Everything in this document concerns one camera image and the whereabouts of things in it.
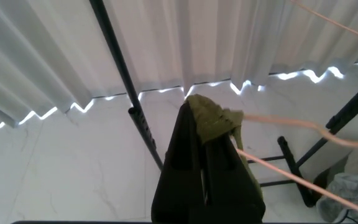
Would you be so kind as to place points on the pink clothes hanger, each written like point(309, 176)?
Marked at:
point(334, 21)
point(291, 122)

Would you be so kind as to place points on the green long-sleeved shirt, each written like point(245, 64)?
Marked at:
point(211, 121)

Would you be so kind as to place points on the black clothes rack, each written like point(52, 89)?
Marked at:
point(117, 53)

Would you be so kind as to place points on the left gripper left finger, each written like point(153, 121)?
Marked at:
point(179, 174)

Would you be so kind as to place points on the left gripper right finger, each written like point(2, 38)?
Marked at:
point(228, 193)

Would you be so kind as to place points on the white curtain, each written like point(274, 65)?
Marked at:
point(42, 62)

